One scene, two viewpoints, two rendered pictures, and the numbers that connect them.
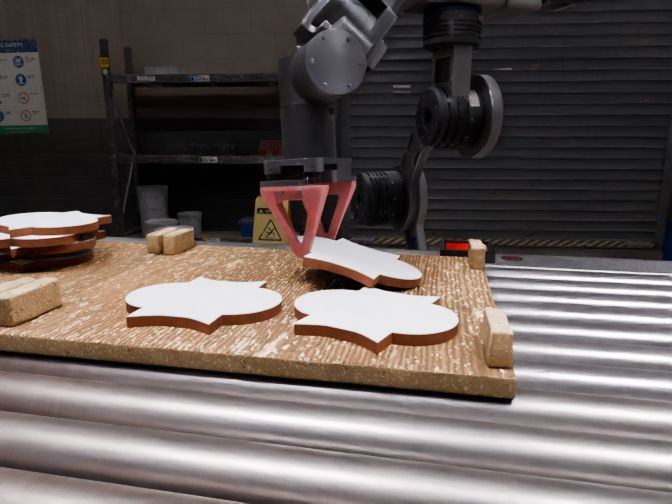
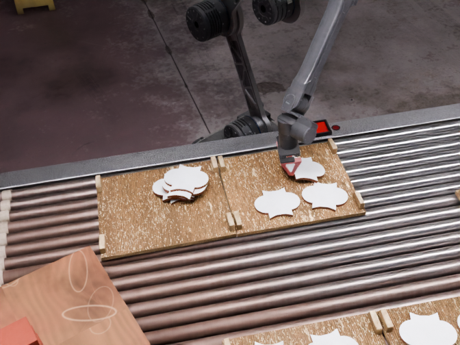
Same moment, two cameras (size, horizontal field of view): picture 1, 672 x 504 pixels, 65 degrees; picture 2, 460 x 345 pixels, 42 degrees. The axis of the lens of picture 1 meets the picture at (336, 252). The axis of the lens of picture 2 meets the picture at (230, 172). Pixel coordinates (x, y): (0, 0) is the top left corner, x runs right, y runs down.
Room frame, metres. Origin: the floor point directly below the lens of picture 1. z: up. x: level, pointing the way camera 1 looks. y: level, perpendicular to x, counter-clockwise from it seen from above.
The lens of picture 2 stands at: (-0.75, 0.73, 2.32)
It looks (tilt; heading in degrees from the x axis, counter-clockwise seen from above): 43 degrees down; 339
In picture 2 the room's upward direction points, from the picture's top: 3 degrees counter-clockwise
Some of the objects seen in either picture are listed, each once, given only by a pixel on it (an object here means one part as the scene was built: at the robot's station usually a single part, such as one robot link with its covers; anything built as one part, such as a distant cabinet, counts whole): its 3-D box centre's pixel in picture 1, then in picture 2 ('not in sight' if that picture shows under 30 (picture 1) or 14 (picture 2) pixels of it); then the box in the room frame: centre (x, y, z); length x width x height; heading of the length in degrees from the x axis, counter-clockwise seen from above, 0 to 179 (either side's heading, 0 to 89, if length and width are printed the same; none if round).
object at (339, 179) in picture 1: (320, 206); not in sight; (0.59, 0.02, 1.01); 0.07 x 0.07 x 0.09; 71
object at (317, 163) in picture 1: (309, 142); (287, 139); (0.57, 0.03, 1.08); 0.10 x 0.07 x 0.07; 161
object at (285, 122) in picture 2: (307, 82); (288, 124); (0.57, 0.03, 1.14); 0.07 x 0.06 x 0.07; 20
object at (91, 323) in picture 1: (290, 293); (287, 185); (0.53, 0.05, 0.93); 0.41 x 0.35 x 0.02; 79
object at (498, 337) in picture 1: (497, 335); (359, 200); (0.36, -0.12, 0.95); 0.06 x 0.02 x 0.03; 169
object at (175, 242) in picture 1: (179, 241); (221, 163); (0.70, 0.21, 0.95); 0.06 x 0.02 x 0.03; 169
